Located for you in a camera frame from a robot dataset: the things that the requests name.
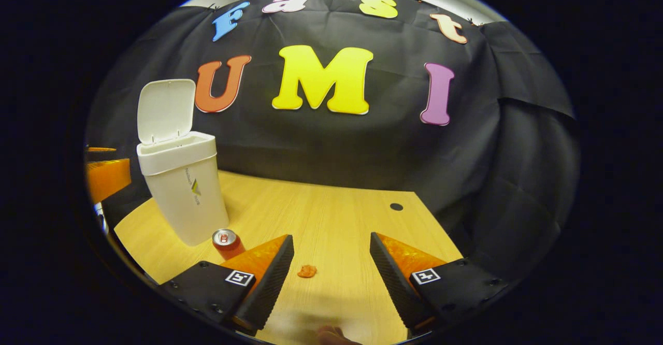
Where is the red pop can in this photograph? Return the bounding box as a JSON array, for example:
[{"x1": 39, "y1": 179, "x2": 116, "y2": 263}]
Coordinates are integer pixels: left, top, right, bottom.
[{"x1": 212, "y1": 228, "x2": 247, "y2": 261}]

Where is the wooden desktop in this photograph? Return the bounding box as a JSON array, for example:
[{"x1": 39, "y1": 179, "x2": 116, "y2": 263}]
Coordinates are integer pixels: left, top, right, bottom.
[{"x1": 113, "y1": 170, "x2": 464, "y2": 345}]

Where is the white desktop garbage bin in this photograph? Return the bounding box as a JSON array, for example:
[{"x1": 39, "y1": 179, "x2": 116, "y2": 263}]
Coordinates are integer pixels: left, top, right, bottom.
[{"x1": 136, "y1": 79, "x2": 229, "y2": 246}]

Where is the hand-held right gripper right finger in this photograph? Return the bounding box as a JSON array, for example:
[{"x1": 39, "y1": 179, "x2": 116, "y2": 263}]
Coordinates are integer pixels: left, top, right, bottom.
[{"x1": 369, "y1": 232, "x2": 520, "y2": 337}]

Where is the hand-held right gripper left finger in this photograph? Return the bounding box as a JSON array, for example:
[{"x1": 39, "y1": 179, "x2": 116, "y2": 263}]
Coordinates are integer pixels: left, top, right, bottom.
[{"x1": 158, "y1": 234, "x2": 295, "y2": 337}]

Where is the black backdrop cloth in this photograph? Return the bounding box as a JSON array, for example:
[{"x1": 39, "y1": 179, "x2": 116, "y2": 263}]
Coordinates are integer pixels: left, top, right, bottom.
[{"x1": 84, "y1": 0, "x2": 581, "y2": 283}]

